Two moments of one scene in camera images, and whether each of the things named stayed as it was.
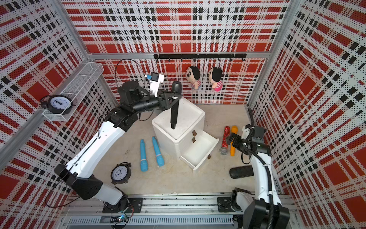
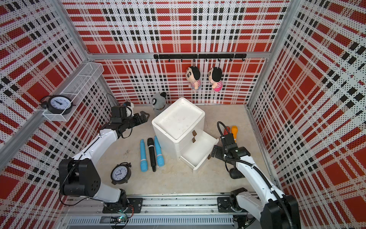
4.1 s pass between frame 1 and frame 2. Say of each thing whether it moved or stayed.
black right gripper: moved
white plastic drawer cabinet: stayed
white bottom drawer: stayed
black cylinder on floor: stayed
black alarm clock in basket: stayed
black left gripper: moved
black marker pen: moved
